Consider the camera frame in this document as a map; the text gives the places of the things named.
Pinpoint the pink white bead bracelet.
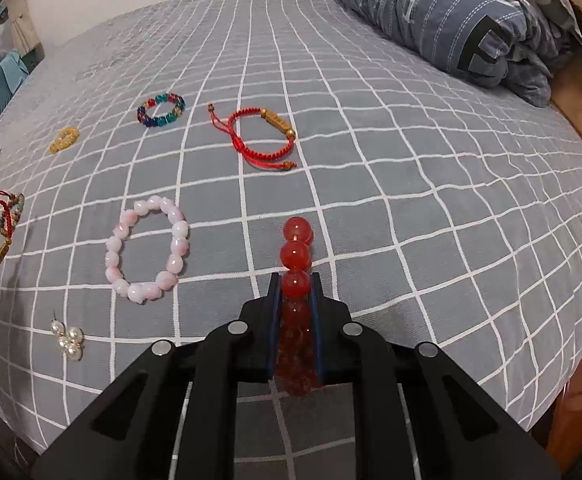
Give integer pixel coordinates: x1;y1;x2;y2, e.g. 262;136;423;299
103;194;191;304

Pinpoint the yellow amber bead bracelet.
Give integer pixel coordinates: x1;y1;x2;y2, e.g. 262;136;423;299
48;126;82;155

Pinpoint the red bead bracelet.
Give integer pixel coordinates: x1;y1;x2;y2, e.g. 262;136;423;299
271;216;325;397

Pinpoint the multicolour glass bead bracelet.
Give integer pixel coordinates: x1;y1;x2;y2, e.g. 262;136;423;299
136;92;187;129

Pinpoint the red cord gold charm bracelet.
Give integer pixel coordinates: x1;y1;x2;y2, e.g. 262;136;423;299
206;103;299;172

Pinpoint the white pearl cluster earring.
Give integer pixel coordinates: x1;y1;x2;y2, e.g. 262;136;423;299
50;315;85;362

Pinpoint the grey checked bed sheet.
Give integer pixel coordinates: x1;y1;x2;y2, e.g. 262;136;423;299
0;0;582;451

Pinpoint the blue grey folded duvet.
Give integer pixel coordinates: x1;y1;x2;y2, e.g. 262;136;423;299
340;0;580;106

